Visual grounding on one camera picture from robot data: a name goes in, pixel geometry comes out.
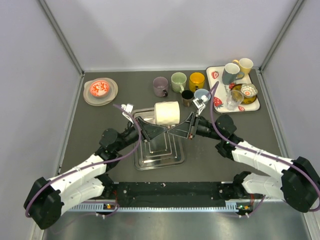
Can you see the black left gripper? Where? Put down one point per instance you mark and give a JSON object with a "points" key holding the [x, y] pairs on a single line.
{"points": [[148, 131]]}

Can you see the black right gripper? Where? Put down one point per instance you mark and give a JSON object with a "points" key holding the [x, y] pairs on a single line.
{"points": [[187, 129]]}

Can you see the cream ceramic mug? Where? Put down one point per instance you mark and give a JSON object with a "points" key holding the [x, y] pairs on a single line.
{"points": [[167, 113]]}

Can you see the brown striped small mug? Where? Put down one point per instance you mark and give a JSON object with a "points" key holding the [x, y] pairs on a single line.
{"points": [[187, 97]]}

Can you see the light grey ceramic mug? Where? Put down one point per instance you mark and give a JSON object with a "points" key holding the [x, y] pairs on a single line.
{"points": [[200, 93]]}

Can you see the purple ceramic mug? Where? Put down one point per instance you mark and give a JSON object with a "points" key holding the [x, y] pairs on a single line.
{"points": [[160, 86]]}

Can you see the light green ceramic mug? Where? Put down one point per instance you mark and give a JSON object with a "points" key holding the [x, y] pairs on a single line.
{"points": [[178, 82]]}

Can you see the yellow ceramic mug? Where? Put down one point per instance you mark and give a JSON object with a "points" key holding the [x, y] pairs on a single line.
{"points": [[196, 81]]}

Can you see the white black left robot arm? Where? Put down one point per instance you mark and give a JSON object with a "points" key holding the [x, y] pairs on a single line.
{"points": [[50, 198]]}

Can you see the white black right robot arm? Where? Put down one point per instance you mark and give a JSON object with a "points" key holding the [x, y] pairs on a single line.
{"points": [[294, 181]]}

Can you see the dark grey tall mug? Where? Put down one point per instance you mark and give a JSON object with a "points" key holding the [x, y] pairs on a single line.
{"points": [[231, 73]]}

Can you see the pale yellow mug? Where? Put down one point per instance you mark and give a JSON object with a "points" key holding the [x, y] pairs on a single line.
{"points": [[245, 65]]}

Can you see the silver metal tray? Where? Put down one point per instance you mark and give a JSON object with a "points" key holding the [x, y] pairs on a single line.
{"points": [[163, 151]]}

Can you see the clear glass cup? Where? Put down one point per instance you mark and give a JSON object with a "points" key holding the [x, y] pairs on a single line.
{"points": [[234, 99]]}

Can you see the strawberry print white tray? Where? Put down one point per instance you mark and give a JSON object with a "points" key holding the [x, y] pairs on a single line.
{"points": [[214, 74]]}

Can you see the red patterned bowl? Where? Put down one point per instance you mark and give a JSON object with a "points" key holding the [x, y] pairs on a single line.
{"points": [[99, 88]]}

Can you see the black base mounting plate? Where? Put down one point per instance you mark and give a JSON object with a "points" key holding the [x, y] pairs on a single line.
{"points": [[173, 194]]}

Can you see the yellow ceramic bowl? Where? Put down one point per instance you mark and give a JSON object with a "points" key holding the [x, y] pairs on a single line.
{"points": [[246, 100]]}

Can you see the grey ceramic plate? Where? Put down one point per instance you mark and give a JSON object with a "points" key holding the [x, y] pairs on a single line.
{"points": [[97, 102]]}

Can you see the blue patterned small bowl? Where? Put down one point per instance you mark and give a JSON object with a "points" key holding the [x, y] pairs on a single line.
{"points": [[249, 90]]}

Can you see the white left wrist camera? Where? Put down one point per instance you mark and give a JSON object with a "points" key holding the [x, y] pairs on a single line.
{"points": [[127, 110]]}

